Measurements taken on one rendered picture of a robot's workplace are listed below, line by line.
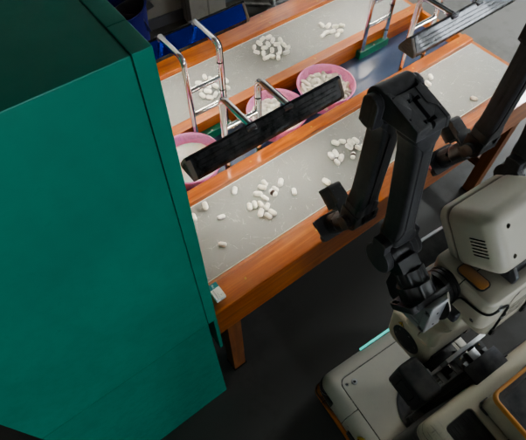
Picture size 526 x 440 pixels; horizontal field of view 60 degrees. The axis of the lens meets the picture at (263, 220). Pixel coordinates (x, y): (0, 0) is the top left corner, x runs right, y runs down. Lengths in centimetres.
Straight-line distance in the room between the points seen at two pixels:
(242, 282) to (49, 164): 98
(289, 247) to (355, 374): 64
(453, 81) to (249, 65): 95
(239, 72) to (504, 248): 153
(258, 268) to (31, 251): 92
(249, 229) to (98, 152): 104
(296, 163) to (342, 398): 94
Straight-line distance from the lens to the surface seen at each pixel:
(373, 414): 195
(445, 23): 202
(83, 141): 67
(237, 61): 230
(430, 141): 85
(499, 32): 419
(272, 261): 157
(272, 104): 208
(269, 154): 184
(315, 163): 186
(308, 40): 244
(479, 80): 241
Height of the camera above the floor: 215
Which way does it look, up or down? 57 degrees down
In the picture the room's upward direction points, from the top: straight up
